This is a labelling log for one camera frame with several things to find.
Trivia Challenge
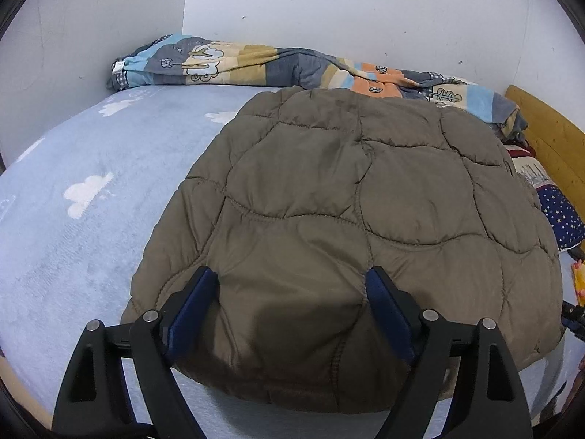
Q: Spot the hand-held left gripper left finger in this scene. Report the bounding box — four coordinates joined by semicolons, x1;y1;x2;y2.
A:
51;265;220;439

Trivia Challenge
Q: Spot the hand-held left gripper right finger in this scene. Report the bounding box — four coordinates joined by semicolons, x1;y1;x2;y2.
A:
365;265;535;439

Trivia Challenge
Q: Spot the brown quilted puffer jacket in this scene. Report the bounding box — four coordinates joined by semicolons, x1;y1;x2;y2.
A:
120;86;564;414

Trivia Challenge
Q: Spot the yellow orange cloth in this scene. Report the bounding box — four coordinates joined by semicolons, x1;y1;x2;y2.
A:
571;258;585;307

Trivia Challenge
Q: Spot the dark blue star-print pillow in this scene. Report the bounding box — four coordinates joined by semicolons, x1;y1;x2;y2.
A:
537;183;585;252

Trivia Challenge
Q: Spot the light blue cloud-print blanket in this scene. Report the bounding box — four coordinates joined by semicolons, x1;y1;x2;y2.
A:
0;85;585;435

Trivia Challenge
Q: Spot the red and white printed cloth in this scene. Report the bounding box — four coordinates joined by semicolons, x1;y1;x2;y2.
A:
500;139;549;188

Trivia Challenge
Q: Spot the wooden headboard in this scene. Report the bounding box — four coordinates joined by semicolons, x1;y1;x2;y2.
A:
504;85;585;206

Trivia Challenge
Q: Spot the patchwork cartoon-print quilt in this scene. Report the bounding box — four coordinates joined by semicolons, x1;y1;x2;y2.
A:
106;33;531;142

